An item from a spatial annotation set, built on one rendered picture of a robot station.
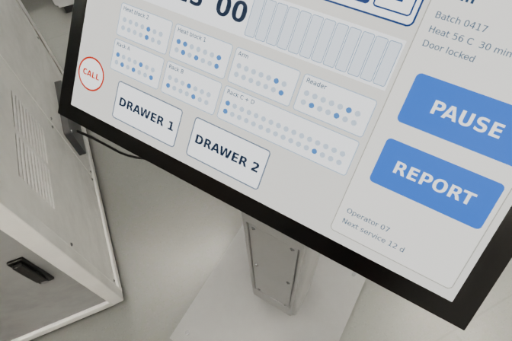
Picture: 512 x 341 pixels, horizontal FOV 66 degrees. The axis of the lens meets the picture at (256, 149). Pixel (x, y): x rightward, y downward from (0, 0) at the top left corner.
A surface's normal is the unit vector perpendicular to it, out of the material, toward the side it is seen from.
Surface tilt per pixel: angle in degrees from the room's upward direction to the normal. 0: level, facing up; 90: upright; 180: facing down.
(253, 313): 3
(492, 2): 50
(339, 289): 5
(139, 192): 0
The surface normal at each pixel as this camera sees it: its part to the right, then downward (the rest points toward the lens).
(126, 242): -0.04, -0.56
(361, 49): -0.41, 0.20
